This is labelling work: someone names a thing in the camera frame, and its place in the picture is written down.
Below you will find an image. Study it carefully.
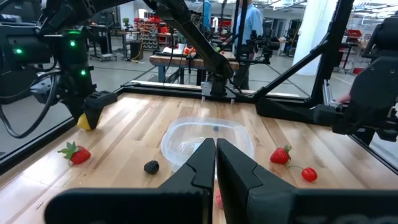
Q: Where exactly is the red parts shelf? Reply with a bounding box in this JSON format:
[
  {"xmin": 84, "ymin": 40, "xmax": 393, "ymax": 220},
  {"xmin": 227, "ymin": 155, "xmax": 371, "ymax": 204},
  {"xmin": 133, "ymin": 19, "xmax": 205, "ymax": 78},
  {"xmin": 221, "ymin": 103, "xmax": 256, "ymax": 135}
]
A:
[{"xmin": 133, "ymin": 15, "xmax": 170, "ymax": 51}]

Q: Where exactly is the clear plastic tupperware container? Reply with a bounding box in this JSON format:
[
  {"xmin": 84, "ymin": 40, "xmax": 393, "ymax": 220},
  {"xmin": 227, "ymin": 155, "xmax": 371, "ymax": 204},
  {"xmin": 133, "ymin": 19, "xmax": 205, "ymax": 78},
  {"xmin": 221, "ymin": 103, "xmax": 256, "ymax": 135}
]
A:
[{"xmin": 160, "ymin": 116, "xmax": 255, "ymax": 172}]

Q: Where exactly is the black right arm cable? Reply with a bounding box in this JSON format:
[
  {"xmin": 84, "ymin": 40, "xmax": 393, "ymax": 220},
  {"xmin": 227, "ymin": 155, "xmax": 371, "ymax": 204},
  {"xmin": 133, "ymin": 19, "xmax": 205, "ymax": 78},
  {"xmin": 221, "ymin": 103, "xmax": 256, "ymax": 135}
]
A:
[{"xmin": 0, "ymin": 71, "xmax": 60, "ymax": 139}]

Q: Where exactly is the yellow lemon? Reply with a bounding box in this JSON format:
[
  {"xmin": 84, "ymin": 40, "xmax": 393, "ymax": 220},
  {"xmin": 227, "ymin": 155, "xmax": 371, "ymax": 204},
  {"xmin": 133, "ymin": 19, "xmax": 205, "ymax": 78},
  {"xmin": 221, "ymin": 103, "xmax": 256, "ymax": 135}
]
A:
[{"xmin": 76, "ymin": 112, "xmax": 94, "ymax": 132}]

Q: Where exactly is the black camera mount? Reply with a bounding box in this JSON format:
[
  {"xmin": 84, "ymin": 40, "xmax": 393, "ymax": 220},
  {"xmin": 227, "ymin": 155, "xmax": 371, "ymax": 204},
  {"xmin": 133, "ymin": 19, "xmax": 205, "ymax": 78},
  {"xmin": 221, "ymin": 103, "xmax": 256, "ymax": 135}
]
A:
[{"xmin": 312, "ymin": 15, "xmax": 398, "ymax": 144}]

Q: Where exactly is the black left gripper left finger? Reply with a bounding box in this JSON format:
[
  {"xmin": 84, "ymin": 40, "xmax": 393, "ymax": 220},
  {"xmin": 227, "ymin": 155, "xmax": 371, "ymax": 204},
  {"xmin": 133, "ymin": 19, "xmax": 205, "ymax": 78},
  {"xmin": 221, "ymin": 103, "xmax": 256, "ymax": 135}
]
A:
[{"xmin": 45, "ymin": 138, "xmax": 216, "ymax": 224}]

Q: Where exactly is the person's hand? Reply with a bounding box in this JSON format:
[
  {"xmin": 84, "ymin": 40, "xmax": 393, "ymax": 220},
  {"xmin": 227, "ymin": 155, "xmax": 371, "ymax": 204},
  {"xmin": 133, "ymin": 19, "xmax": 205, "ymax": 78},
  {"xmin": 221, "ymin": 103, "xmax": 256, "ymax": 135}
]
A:
[{"xmin": 335, "ymin": 93, "xmax": 352, "ymax": 104}]

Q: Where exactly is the long-stemmed red strawberry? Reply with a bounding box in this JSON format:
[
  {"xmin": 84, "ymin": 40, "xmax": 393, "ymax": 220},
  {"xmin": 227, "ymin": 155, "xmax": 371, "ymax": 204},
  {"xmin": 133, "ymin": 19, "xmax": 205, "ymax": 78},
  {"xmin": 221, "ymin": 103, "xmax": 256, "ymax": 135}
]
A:
[{"xmin": 57, "ymin": 141, "xmax": 92, "ymax": 166}]

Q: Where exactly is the black cart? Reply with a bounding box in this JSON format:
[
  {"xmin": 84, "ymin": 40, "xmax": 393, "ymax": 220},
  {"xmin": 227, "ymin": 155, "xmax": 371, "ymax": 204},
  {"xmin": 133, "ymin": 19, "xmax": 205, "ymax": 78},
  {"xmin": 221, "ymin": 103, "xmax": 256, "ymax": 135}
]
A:
[{"xmin": 88, "ymin": 24, "xmax": 118, "ymax": 62}]

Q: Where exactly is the blackberry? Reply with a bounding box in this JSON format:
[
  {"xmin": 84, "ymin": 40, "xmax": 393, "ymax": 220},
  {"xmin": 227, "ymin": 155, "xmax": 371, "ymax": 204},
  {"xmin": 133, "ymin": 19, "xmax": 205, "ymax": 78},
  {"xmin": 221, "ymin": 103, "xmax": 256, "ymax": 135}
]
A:
[{"xmin": 143, "ymin": 160, "xmax": 160, "ymax": 175}]

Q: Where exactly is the small-leafed red strawberry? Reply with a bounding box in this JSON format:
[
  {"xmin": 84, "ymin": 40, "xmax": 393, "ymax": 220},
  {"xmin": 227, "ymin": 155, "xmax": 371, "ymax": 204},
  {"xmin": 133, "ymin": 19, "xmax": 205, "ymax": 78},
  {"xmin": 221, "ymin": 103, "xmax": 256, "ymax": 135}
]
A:
[{"xmin": 269, "ymin": 144, "xmax": 292, "ymax": 165}]

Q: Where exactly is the red cherry with stem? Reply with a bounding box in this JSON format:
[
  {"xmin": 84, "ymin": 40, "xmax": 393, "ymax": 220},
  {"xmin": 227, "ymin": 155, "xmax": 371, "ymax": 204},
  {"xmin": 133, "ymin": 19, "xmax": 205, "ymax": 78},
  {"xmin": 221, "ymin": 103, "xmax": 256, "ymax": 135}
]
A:
[{"xmin": 287, "ymin": 164, "xmax": 318, "ymax": 183}]

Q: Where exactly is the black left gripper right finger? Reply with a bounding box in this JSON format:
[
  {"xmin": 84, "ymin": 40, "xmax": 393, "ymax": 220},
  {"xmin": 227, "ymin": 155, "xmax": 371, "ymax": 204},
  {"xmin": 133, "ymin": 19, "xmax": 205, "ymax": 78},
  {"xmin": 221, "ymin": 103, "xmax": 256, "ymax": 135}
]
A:
[{"xmin": 216, "ymin": 138, "xmax": 398, "ymax": 224}]

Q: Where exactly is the black trash bin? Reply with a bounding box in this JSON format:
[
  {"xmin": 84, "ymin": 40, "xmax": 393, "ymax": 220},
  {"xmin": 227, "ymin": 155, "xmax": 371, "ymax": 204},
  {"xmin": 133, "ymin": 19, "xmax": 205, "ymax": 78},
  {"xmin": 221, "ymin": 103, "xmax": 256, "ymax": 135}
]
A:
[{"xmin": 129, "ymin": 40, "xmax": 144, "ymax": 61}]

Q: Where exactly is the silver aluminium extrusion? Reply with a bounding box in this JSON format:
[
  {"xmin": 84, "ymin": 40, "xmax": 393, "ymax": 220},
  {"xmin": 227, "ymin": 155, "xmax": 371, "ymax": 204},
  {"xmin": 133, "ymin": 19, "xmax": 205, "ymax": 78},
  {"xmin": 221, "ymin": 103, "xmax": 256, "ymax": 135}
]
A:
[{"xmin": 322, "ymin": 79, "xmax": 343, "ymax": 108}]

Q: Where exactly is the person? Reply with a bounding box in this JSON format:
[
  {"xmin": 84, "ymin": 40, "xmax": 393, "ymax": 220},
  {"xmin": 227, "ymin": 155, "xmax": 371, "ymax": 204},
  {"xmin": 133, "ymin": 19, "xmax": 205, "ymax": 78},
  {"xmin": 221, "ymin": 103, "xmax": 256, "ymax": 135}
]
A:
[{"xmin": 231, "ymin": 0, "xmax": 265, "ymax": 91}]

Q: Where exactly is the wooden workbench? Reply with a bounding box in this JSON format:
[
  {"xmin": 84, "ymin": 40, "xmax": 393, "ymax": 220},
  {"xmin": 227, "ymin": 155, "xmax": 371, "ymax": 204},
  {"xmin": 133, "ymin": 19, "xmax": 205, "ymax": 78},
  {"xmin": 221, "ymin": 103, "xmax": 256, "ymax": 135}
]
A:
[{"xmin": 149, "ymin": 46, "xmax": 240, "ymax": 86}]

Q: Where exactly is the pink raspberry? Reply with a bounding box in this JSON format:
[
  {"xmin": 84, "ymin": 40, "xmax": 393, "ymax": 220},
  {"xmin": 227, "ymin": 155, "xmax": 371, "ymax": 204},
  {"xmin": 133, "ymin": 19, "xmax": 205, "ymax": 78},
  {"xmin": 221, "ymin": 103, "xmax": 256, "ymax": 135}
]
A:
[{"xmin": 215, "ymin": 187, "xmax": 224, "ymax": 210}]

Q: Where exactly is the white pillar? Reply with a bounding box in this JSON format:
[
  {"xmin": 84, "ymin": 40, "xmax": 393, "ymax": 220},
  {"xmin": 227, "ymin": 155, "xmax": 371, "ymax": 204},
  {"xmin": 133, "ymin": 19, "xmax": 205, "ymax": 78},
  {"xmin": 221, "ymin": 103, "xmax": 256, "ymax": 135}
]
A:
[{"xmin": 292, "ymin": 0, "xmax": 340, "ymax": 77}]

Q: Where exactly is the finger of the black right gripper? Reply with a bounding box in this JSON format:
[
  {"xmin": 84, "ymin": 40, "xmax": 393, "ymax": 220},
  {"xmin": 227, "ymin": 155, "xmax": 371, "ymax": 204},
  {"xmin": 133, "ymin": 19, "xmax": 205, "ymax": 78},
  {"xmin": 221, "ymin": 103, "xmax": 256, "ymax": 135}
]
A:
[
  {"xmin": 83, "ymin": 105, "xmax": 104, "ymax": 131},
  {"xmin": 65, "ymin": 93, "xmax": 85, "ymax": 121}
]

